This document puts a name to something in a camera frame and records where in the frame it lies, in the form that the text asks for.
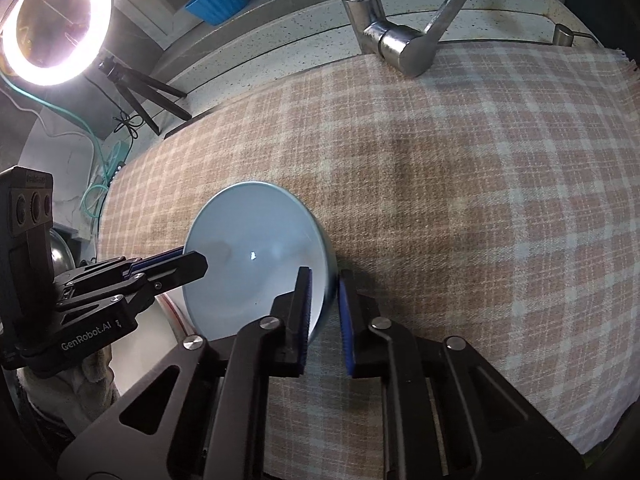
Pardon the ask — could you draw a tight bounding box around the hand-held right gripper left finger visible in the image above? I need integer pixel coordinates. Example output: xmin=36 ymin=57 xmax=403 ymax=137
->
xmin=57 ymin=266 xmax=315 ymax=480

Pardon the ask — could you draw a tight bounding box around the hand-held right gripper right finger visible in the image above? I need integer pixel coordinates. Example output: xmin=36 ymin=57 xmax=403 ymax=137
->
xmin=337 ymin=270 xmax=586 ymax=480

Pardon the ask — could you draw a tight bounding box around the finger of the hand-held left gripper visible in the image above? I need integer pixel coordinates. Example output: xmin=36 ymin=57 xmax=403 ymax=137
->
xmin=56 ymin=251 xmax=209 ymax=313
xmin=55 ymin=246 xmax=187 ymax=288

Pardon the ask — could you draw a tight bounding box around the light blue bowl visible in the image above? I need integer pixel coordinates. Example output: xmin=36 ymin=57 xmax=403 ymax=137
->
xmin=182 ymin=181 xmax=338 ymax=346

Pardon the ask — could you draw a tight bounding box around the person's left hand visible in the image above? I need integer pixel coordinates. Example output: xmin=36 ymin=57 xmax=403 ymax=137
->
xmin=20 ymin=347 xmax=120 ymax=411

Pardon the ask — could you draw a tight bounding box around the steel pot lid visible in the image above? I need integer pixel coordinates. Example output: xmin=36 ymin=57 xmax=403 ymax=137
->
xmin=47 ymin=227 xmax=77 ymax=282

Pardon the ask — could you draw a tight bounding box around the white red-rimmed plate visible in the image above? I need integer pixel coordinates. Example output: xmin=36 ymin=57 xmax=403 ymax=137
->
xmin=155 ymin=292 xmax=202 ymax=342

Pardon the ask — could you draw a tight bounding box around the checkered tablecloth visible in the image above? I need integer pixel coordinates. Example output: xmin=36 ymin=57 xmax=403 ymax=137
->
xmin=97 ymin=42 xmax=640 ymax=456

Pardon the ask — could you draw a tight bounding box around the steel faucet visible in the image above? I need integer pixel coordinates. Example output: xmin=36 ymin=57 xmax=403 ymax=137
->
xmin=332 ymin=0 xmax=471 ymax=79

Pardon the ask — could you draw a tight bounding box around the steel soap dispenser pump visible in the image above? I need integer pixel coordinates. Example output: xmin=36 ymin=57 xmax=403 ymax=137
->
xmin=551 ymin=23 xmax=597 ymax=49

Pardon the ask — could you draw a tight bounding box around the green cable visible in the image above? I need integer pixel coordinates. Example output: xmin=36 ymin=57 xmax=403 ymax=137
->
xmin=0 ymin=70 xmax=132 ymax=218

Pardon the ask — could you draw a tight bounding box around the white cable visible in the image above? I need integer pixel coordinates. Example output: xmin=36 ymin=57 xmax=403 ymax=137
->
xmin=0 ymin=95 xmax=101 ymax=183

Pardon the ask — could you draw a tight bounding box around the black cable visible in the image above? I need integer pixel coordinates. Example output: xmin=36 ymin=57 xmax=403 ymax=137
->
xmin=112 ymin=109 xmax=147 ymax=139

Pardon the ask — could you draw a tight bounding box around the ring light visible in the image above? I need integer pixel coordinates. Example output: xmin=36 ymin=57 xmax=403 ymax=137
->
xmin=0 ymin=0 xmax=117 ymax=87

